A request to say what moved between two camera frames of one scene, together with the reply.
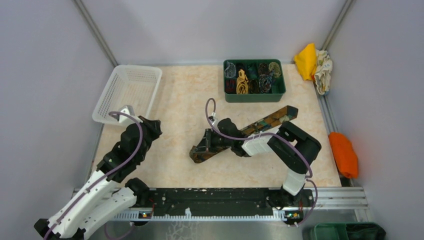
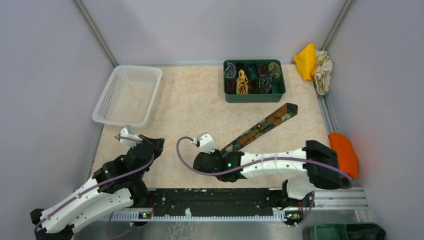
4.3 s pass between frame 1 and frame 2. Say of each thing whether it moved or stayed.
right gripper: moved
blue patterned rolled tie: stayed
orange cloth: stayed
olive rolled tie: stayed
